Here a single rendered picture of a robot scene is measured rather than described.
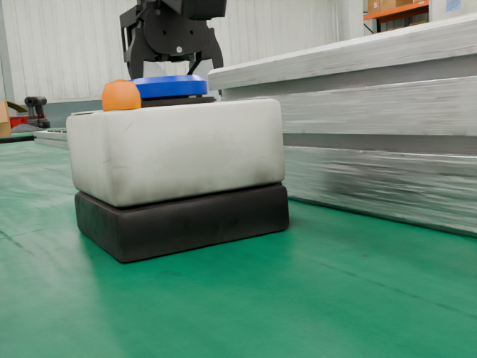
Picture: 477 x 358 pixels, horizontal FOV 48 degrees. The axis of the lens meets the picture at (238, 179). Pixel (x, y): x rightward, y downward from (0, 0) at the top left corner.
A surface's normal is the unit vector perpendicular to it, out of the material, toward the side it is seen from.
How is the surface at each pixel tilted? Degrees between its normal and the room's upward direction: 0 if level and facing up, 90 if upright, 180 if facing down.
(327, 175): 90
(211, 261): 0
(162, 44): 90
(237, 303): 0
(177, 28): 90
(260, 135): 90
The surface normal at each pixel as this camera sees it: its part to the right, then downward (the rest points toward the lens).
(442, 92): -0.88, 0.13
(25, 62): 0.52, 0.07
